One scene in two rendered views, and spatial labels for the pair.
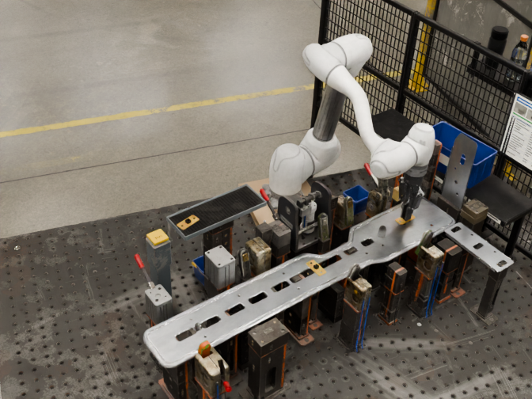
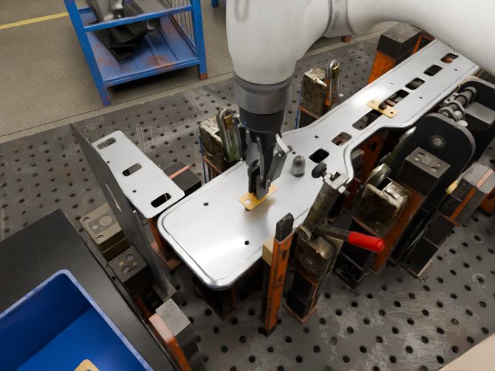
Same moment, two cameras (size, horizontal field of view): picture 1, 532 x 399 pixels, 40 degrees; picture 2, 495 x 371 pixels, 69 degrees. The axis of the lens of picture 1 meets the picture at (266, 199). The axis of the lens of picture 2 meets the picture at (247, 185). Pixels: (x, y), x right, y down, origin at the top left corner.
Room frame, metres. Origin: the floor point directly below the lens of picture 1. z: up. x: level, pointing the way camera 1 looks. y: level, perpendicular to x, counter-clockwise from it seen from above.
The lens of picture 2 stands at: (2.76, -0.64, 1.62)
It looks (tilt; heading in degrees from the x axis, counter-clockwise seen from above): 51 degrees down; 175
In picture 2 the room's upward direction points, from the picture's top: straight up
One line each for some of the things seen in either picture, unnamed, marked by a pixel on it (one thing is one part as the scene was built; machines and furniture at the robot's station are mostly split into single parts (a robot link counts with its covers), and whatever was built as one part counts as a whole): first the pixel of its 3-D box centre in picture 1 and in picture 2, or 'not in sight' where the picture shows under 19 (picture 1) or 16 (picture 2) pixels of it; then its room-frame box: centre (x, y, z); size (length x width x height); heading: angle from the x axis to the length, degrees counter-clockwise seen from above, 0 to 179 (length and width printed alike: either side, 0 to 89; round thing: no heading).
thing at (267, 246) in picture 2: (393, 221); (270, 287); (2.45, -0.56, 0.88); 0.04 x 0.04 x 0.36; 38
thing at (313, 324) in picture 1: (310, 294); (371, 151); (2.03, -0.19, 0.84); 0.13 x 0.05 x 0.29; 38
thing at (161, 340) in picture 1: (313, 271); (383, 104); (2.00, -0.19, 1.00); 1.38 x 0.22 x 0.02; 128
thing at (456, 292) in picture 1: (458, 264); (160, 224); (2.23, -0.82, 0.84); 0.11 x 0.06 x 0.29; 38
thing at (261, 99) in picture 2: (416, 165); (263, 85); (2.30, -0.57, 1.30); 0.09 x 0.09 x 0.06
